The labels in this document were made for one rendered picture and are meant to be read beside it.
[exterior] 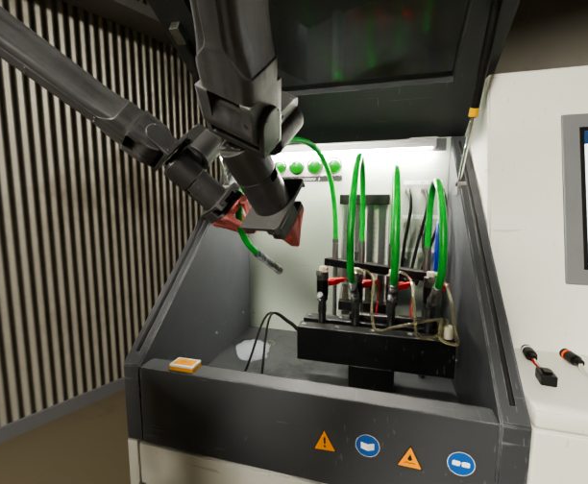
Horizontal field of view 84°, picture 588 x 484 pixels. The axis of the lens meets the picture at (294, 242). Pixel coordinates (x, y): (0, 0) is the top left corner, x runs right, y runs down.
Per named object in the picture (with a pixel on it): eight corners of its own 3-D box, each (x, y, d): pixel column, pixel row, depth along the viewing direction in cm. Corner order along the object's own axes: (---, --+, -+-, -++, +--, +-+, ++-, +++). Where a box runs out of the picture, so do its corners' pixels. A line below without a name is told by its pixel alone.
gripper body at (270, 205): (307, 187, 50) (290, 147, 45) (281, 238, 45) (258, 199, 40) (272, 188, 54) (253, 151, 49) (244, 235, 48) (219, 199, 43)
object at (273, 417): (143, 442, 66) (138, 366, 64) (158, 427, 70) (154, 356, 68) (492, 523, 49) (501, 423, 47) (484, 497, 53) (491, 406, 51)
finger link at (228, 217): (255, 222, 73) (222, 194, 70) (270, 216, 67) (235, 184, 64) (238, 246, 70) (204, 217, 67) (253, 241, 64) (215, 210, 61)
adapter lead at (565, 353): (628, 397, 49) (630, 383, 49) (613, 396, 49) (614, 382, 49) (570, 358, 61) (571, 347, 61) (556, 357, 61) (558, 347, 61)
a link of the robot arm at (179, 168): (155, 174, 62) (163, 162, 58) (177, 152, 66) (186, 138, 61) (184, 199, 64) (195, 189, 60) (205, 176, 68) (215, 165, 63)
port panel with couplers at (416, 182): (396, 275, 98) (400, 169, 94) (396, 273, 101) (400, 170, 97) (443, 278, 94) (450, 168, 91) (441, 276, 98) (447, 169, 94)
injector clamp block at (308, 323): (296, 386, 78) (296, 325, 76) (306, 366, 88) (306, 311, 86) (453, 411, 69) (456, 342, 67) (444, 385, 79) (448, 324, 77)
